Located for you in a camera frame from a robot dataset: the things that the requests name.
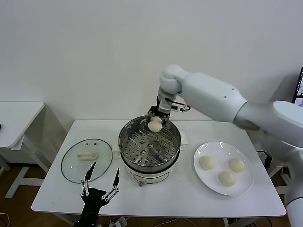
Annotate cream electric cooker pot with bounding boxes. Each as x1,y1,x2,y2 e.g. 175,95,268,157
111,131,190,188

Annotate open grey laptop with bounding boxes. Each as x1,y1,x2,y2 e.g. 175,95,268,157
292,67,303,105

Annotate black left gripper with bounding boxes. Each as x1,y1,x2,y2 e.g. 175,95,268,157
80,162,121,222

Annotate black cable with adapter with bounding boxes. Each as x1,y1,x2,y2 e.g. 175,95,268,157
257,150,274,169

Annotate white steamed baozi bun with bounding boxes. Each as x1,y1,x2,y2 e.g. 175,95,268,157
148,116,163,132
228,157,246,173
218,171,237,187
198,155,216,170

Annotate round glass pot lid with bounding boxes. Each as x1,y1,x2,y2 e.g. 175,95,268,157
61,138,113,184

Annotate perforated steel steamer basket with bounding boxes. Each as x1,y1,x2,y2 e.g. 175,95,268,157
118,115,182,173

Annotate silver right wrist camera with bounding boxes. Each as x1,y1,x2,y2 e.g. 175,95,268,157
158,99,187,113

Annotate white round plate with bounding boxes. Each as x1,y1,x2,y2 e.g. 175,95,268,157
193,141,255,196

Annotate white side table with label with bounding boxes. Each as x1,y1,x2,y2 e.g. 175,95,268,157
268,151,292,196

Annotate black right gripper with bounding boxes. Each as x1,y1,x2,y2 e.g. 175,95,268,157
146,101,171,131

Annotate grey floor power strip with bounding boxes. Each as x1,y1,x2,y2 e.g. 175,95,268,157
107,216,130,227

